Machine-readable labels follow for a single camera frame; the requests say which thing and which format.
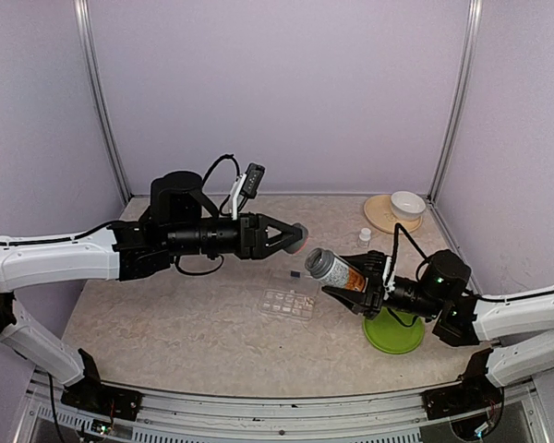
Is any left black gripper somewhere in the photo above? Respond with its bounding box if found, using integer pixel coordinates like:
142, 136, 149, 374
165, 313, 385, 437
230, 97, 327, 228
165, 212, 303, 260

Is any orange pill bottle grey cap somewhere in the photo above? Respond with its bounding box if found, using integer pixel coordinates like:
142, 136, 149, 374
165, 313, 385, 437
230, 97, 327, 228
305, 247, 367, 292

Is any clear plastic pill organizer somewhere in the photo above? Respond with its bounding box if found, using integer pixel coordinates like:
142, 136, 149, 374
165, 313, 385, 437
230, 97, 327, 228
258, 269, 319, 321

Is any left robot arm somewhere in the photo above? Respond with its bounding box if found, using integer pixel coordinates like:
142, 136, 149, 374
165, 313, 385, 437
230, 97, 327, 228
0, 164, 307, 411

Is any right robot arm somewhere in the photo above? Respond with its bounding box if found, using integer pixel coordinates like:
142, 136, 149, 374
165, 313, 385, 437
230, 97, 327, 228
322, 249, 554, 410

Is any small white pill bottle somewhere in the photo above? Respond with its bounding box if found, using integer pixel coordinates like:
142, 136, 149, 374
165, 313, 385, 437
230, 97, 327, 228
357, 228, 372, 248

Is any green plate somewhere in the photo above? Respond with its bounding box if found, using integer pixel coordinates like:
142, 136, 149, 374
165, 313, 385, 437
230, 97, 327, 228
362, 309, 425, 355

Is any round wooden plate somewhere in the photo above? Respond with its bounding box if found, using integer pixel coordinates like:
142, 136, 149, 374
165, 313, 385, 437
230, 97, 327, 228
363, 195, 423, 234

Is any white bowl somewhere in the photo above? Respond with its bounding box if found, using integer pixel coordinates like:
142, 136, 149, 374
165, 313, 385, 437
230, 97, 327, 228
390, 191, 426, 221

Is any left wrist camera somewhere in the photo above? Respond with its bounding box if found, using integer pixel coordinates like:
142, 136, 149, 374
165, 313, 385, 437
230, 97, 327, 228
227, 162, 265, 221

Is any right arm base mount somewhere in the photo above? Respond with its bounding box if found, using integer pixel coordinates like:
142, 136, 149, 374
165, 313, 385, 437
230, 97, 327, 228
421, 349, 504, 420

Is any right aluminium frame post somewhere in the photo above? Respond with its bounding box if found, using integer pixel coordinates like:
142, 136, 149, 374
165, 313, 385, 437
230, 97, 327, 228
428, 0, 483, 205

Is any aluminium frame post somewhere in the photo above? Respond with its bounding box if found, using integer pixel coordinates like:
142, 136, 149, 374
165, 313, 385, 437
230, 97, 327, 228
428, 0, 483, 205
73, 0, 133, 205

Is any front aluminium rail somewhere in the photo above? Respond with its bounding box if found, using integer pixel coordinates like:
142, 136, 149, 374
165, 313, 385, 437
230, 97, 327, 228
13, 364, 554, 443

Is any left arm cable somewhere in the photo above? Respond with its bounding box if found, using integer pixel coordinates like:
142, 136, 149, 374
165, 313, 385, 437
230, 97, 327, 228
0, 153, 241, 278

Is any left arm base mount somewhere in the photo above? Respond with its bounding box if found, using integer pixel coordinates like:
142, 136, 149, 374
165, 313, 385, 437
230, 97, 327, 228
61, 349, 143, 422

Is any left aluminium frame post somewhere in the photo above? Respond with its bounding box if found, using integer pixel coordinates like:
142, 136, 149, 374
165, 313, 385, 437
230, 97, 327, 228
73, 0, 133, 205

